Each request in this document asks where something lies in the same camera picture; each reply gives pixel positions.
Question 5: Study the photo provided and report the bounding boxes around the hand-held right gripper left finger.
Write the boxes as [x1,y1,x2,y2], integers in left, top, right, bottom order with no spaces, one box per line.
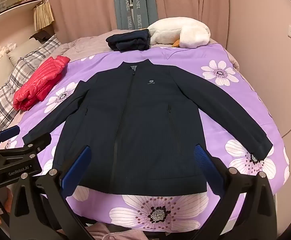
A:
[8,145,96,240]

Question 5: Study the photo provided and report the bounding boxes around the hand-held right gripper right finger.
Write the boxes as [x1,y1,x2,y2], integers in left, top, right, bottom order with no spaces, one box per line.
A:
[194,144,278,240]

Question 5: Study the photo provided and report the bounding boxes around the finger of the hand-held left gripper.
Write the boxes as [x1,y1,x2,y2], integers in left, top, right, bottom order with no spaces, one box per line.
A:
[0,126,21,153]
[0,132,52,159]

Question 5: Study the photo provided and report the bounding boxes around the navy blue zip jacket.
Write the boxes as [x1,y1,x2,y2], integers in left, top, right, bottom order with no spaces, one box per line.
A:
[22,59,273,196]

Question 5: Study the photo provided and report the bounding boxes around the folded dark navy clothes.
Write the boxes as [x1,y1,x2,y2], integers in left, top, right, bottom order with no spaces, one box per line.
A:
[106,29,151,52]

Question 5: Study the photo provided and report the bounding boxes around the red down jacket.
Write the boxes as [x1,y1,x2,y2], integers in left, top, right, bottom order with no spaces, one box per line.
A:
[13,56,71,112]

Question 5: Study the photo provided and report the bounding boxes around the grey plaid pillow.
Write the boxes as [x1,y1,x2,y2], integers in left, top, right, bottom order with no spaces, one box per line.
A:
[0,34,63,130]

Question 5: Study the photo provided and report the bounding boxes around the dark brown cloth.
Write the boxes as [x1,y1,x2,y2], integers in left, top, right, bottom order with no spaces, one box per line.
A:
[30,30,55,42]

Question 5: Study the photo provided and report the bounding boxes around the purple floral blanket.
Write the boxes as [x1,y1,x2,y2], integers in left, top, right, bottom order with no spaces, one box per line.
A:
[4,41,290,230]

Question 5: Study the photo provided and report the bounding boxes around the mauve grey bed quilt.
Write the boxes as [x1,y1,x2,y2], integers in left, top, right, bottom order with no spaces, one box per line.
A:
[62,29,241,70]

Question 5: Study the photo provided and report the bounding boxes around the beige pleated lampshade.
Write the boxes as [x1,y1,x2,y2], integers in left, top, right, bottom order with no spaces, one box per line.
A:
[33,1,55,32]

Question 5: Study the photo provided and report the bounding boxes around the white goose plush toy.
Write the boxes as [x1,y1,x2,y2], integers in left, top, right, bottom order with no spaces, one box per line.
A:
[147,17,211,48]

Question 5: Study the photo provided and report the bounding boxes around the pink curtain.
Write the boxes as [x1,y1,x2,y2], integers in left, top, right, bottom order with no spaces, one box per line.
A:
[41,0,118,43]
[148,0,230,43]

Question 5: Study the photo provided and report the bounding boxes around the grey blue curtain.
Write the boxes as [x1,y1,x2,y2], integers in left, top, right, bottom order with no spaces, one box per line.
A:
[113,0,161,30]

